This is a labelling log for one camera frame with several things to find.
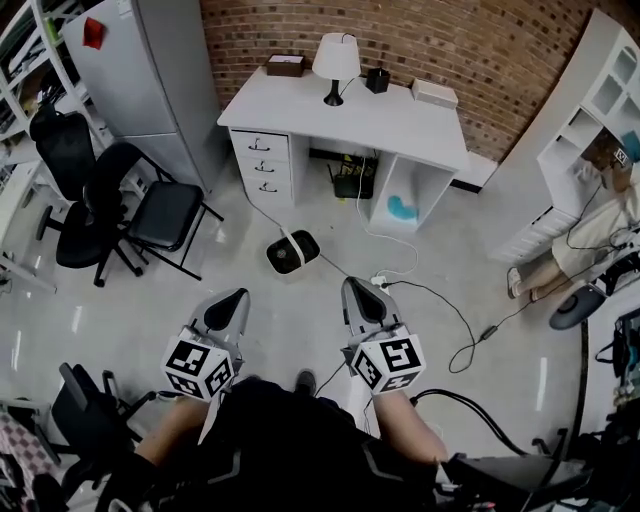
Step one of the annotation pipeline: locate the thin grey floor cable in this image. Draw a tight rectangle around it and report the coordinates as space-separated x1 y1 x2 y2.
243 183 354 279

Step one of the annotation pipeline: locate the person's black clothing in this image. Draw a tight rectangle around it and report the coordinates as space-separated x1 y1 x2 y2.
107 374 444 512

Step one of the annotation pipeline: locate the white desk with drawers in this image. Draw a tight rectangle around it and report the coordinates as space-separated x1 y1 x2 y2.
216 64 472 234

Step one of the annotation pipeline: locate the black folding chair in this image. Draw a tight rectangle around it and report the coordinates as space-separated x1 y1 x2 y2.
83 141 225 282

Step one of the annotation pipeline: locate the pink checkered cloth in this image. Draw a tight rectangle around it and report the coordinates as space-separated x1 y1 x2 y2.
0 410 60 506

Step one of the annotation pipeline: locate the white shade table lamp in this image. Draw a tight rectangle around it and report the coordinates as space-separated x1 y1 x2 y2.
311 32 362 108

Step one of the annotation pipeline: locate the black pen holder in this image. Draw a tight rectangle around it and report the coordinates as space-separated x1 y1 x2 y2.
364 66 392 95

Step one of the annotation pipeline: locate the white floor cable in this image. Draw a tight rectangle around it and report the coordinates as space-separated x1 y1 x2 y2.
355 197 420 277

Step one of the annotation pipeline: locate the blue soft object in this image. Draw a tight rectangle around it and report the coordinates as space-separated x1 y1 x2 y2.
386 194 422 224

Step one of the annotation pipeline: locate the person's dark shoe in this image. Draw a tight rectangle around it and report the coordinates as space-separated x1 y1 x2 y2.
294 369 318 397

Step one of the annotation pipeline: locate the black wheeled chair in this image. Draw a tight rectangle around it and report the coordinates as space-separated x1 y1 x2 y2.
48 361 169 512

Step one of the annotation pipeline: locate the black mesh office chair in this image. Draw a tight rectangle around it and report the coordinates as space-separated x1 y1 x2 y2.
28 111 147 289

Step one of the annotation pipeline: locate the black router with antennas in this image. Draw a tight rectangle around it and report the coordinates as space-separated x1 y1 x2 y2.
326 154 380 201

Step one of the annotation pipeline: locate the black equipment frame with cables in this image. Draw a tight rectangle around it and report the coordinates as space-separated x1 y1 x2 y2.
408 309 640 512

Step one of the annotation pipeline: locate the white bookshelf cabinet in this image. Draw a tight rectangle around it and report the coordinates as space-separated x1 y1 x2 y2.
486 7 640 267

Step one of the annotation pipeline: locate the person's left forearm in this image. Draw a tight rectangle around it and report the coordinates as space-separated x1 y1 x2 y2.
133 397 222 469

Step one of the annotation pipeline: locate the person's right forearm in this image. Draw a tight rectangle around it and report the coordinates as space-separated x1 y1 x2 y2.
372 388 450 467

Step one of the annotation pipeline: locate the black cable with adapter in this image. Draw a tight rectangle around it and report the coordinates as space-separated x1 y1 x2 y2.
384 279 604 375

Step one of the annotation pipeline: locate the white flat box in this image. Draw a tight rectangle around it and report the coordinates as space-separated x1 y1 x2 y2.
410 77 460 111

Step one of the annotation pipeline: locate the white open shelf rack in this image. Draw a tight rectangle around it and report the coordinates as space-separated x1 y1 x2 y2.
0 0 104 166

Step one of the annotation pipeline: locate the black round stool seat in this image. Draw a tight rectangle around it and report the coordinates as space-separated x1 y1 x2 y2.
548 286 607 332

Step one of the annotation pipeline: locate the red cloth patch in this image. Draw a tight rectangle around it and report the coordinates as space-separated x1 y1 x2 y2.
81 16 108 51

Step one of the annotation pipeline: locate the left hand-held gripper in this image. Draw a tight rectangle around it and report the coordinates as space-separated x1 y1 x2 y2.
160 288 251 401

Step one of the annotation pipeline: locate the dark brown box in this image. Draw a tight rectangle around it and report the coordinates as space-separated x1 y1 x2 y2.
265 53 307 79

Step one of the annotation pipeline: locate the grey metal cabinet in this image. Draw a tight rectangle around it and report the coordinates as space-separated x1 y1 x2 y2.
61 0 227 195

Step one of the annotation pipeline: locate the white side table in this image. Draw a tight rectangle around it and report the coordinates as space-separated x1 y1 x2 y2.
0 159 59 295

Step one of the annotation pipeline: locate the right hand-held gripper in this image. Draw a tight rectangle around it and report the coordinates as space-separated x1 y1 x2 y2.
341 277 426 396

